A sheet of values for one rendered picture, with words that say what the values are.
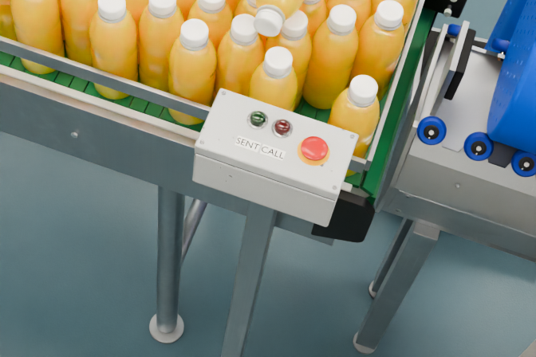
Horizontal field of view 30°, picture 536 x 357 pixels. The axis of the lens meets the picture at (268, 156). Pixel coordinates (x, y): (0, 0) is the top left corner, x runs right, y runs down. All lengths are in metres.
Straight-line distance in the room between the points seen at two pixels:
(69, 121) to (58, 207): 0.90
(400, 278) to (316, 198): 0.71
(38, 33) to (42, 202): 1.04
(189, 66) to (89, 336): 1.07
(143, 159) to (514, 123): 0.60
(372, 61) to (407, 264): 0.55
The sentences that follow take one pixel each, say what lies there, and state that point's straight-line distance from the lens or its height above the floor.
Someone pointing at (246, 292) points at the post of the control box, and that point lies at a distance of 1.75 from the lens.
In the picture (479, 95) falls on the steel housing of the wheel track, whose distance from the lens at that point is 1.65.
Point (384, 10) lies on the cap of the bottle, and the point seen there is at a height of 1.10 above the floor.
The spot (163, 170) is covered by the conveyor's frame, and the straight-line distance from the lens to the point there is 1.65.
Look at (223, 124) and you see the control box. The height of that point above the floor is 1.10.
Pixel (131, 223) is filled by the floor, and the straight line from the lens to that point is 2.49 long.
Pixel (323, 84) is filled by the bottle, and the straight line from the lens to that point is 1.55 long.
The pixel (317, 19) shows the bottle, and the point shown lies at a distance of 1.51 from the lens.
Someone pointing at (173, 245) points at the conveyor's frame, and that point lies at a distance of 1.91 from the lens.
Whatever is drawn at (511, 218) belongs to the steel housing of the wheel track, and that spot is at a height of 0.85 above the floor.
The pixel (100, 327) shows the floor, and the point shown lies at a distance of 2.38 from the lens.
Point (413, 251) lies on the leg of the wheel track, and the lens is 1.90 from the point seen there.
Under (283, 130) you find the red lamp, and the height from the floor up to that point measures 1.11.
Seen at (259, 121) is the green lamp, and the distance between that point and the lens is 1.33.
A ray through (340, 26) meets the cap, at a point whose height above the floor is 1.10.
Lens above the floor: 2.23
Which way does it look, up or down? 59 degrees down
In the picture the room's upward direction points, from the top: 11 degrees clockwise
